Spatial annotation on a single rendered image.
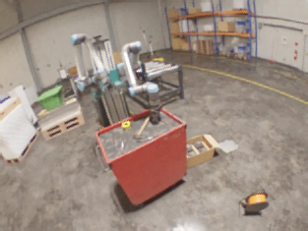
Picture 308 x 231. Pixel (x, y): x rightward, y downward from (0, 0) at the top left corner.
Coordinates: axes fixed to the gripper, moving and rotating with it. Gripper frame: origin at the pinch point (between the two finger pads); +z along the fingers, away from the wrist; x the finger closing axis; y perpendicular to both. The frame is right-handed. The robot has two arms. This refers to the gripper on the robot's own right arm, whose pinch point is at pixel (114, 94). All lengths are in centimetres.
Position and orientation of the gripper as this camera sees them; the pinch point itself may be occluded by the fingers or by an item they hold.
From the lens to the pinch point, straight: 164.1
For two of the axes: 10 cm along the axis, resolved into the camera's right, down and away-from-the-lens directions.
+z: 5.0, 8.2, 2.7
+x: -6.6, 5.6, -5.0
